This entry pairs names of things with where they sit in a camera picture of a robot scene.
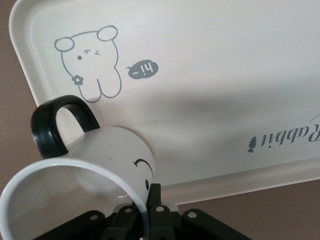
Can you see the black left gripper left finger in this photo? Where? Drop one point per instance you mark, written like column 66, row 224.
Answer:
column 120, row 225

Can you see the cream tray with rabbit print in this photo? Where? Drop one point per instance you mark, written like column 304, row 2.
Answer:
column 200, row 75

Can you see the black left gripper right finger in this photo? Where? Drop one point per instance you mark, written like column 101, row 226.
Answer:
column 160, row 220

